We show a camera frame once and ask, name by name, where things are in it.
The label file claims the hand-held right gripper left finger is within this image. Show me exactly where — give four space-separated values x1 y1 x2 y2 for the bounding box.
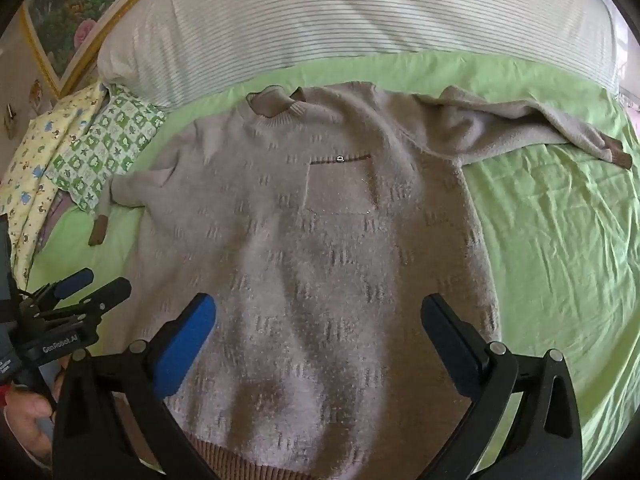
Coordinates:
52 292 221 480

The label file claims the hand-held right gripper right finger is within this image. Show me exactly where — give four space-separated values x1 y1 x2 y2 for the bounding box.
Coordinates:
421 293 584 480

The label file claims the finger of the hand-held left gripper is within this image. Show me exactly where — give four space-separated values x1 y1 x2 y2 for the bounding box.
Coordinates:
20 268 95 311
47 277 132 328

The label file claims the beige knitted sweater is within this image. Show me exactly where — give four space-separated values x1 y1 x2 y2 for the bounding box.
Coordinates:
88 81 633 480

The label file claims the person's left hand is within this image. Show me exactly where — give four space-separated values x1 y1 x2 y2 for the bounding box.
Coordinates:
2 367 66 467

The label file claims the yellow cartoon print cloth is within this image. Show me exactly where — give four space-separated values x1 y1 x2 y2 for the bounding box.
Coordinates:
0 82 108 281

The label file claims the green checked print cloth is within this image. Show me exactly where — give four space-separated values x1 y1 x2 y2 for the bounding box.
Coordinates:
44 85 167 213

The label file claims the green bed sheet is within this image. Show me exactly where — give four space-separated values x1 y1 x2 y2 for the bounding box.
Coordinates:
25 50 640 476

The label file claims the white striped quilt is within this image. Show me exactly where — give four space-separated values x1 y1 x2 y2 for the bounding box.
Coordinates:
96 0 621 111

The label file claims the framed flower wall painting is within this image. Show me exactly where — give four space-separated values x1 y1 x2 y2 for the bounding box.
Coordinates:
20 0 186 98

